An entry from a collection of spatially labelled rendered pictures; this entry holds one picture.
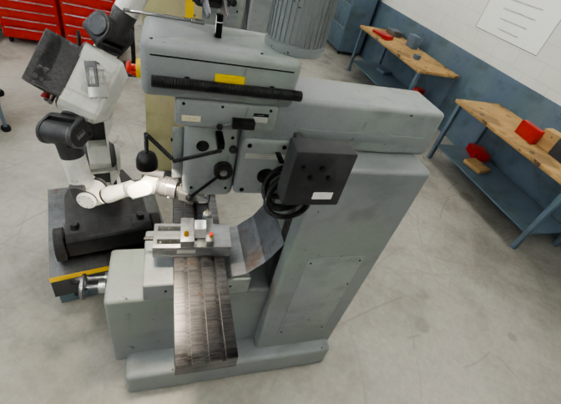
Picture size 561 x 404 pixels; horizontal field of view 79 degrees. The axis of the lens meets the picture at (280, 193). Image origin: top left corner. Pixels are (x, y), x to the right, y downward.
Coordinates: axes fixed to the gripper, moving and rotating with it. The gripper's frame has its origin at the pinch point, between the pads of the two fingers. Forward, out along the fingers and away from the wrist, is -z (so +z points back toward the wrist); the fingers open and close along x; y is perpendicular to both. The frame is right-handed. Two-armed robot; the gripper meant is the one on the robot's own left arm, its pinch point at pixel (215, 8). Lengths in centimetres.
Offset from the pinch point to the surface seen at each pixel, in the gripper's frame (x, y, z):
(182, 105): 12.9, -15.0, -23.9
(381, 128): -59, -10, -40
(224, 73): 1.8, -2.8, -21.1
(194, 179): 7, -42, -39
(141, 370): 32, -140, -108
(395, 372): -121, -130, -166
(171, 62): 16.4, -3.3, -17.3
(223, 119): 0.2, -16.8, -28.4
